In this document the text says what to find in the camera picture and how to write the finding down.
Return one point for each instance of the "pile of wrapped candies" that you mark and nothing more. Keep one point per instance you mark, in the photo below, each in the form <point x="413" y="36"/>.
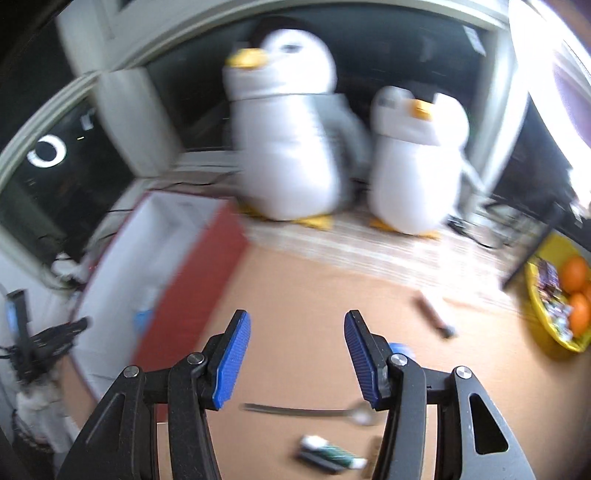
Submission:
<point x="551" y="295"/>

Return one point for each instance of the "black metal stand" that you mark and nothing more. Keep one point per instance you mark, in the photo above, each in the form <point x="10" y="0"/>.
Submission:
<point x="531" y="249"/>

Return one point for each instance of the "large penguin plush toy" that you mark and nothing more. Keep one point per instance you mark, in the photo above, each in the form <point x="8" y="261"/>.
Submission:
<point x="286" y="138"/>

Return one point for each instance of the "green and white tube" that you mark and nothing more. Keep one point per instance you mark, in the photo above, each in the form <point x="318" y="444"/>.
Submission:
<point x="332" y="450"/>

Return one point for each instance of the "red box with white interior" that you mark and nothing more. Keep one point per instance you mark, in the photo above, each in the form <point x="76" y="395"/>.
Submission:
<point x="138" y="258"/>

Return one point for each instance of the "yellow bowl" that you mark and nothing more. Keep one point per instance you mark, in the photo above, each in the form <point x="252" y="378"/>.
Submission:
<point x="535" y="300"/>

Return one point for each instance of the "silver spoon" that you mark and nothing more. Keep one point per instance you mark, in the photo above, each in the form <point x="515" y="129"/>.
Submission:
<point x="362" y="415"/>

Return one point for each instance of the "orange fruit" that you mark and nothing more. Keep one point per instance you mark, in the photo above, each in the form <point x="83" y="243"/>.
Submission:
<point x="575" y="273"/>
<point x="579" y="314"/>

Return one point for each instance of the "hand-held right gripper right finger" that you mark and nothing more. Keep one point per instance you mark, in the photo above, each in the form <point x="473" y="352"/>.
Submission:
<point x="360" y="360"/>

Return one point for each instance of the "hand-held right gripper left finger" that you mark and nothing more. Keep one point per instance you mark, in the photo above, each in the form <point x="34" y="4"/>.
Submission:
<point x="231" y="364"/>

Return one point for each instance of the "pink tube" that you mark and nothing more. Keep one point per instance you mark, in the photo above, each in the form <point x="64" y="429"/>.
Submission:
<point x="434" y="314"/>

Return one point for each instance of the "blue round lid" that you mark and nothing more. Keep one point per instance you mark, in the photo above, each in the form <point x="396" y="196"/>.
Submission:
<point x="399" y="348"/>

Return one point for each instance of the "white window frame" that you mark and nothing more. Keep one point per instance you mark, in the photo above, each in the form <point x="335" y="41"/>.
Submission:
<point x="134" y="120"/>

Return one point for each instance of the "small penguin plush toy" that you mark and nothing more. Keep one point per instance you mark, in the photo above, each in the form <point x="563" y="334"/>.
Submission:
<point x="415" y="175"/>

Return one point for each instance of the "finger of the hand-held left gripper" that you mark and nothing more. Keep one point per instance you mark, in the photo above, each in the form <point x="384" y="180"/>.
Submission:
<point x="16" y="314"/>
<point x="60" y="333"/>

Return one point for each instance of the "brown table mat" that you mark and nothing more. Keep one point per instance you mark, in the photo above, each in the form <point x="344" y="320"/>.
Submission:
<point x="300" y="300"/>

